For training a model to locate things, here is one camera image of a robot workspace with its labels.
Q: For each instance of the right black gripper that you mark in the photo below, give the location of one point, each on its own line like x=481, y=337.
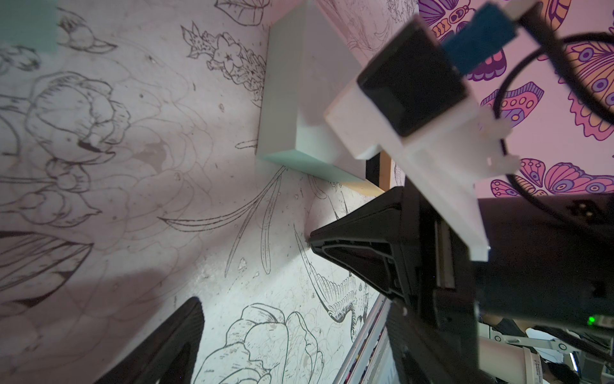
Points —
x=551, y=262

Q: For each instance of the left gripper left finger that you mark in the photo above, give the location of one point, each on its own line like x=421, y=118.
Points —
x=168, y=355

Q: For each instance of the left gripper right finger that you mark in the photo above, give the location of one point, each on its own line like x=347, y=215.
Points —
x=424, y=354

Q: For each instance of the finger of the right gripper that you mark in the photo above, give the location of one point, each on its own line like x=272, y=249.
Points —
x=380, y=265
x=377, y=221

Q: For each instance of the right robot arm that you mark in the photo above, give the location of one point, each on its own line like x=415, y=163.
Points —
x=424, y=244

